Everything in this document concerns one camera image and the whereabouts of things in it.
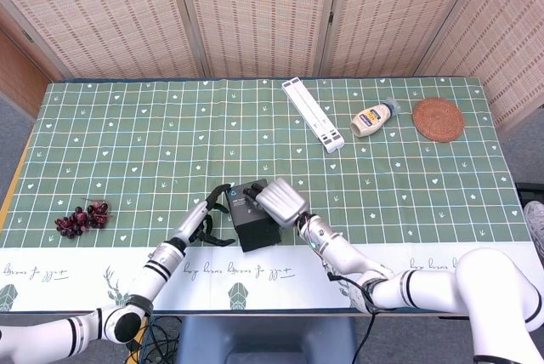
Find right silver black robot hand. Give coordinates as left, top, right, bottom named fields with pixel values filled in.
left=242, top=177, right=309, bottom=228

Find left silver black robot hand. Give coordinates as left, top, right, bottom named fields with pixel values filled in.
left=172, top=184, right=237, bottom=248

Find black folding cardboard box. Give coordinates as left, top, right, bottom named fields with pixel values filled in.
left=227, top=178, right=285, bottom=253

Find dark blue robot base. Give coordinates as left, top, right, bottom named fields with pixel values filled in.
left=176, top=316, right=360, bottom=364

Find white folding stand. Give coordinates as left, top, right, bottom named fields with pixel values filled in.
left=280, top=77, right=346, bottom=154

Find green grid deer tablecloth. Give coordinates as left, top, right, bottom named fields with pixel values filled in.
left=0, top=77, right=536, bottom=313

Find dark red grape bunch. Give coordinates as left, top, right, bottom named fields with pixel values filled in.
left=54, top=197, right=112, bottom=238

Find mayonnaise squeeze bottle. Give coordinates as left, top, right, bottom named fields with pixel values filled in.
left=349, top=98, right=400, bottom=139

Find round brown woven coaster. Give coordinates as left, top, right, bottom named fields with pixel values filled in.
left=411, top=97, right=466, bottom=143

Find bamboo folding screen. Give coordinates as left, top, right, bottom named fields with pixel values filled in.
left=0, top=0, right=544, bottom=135

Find black flat object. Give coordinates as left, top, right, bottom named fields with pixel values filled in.
left=515, top=182, right=544, bottom=206

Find grey sneaker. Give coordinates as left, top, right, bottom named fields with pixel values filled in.
left=522, top=200, right=544, bottom=263

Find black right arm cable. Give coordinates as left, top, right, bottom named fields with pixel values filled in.
left=326, top=270, right=379, bottom=364

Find black floor cables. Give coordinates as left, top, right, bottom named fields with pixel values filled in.
left=125, top=315, right=184, bottom=364

